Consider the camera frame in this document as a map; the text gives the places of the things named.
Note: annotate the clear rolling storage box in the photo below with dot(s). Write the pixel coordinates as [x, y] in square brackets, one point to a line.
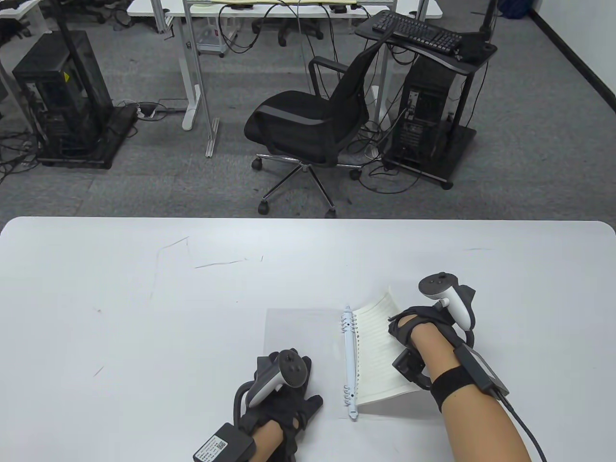
[211, 38]

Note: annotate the person's right forearm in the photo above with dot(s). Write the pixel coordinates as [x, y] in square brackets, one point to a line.
[476, 418]

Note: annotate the person's right hand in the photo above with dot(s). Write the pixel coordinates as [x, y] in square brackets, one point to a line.
[428, 315]

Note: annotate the black chair base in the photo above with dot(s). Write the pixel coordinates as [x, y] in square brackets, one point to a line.
[288, 26]

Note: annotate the black glass-sided computer tower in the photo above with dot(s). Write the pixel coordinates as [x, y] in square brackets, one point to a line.
[62, 96]

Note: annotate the black office chair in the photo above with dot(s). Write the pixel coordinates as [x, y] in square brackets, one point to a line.
[298, 125]

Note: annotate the black monitor stand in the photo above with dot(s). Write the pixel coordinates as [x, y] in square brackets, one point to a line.
[487, 19]

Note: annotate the black cart with pole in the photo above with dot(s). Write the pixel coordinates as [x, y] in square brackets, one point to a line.
[113, 139]

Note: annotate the black labelled wrist box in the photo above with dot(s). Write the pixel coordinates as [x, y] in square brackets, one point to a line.
[221, 445]

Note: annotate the white power strip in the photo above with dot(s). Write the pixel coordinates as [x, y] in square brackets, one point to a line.
[146, 112]

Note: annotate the white background desk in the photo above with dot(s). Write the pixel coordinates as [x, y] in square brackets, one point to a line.
[159, 7]

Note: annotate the aluminium frame post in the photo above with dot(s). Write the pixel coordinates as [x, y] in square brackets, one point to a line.
[204, 106]

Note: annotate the black rolling computer cart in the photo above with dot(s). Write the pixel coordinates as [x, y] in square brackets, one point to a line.
[457, 144]

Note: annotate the black and grey wrist box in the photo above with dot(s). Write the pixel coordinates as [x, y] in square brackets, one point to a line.
[481, 368]

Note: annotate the person's left hand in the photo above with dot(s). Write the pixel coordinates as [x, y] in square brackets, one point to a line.
[288, 409]

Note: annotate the white and black left controller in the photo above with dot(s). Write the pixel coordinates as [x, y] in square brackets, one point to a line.
[293, 370]

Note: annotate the white and black right controller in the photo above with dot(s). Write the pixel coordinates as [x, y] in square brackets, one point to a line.
[435, 284]

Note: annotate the dark blue bag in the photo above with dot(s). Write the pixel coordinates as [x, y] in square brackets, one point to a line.
[512, 7]

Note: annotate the black keyboard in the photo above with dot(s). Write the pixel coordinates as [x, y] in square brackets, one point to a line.
[414, 30]

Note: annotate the metal binder lever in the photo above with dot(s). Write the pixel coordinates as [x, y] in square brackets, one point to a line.
[353, 414]

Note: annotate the person's left forearm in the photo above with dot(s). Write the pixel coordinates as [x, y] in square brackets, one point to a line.
[267, 440]

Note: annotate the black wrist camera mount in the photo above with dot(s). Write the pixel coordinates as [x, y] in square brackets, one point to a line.
[409, 368]

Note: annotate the stack of lined loose-leaf paper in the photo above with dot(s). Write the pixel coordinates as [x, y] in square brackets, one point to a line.
[375, 351]

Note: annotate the white and black controller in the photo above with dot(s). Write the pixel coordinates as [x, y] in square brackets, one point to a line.
[435, 284]
[293, 370]

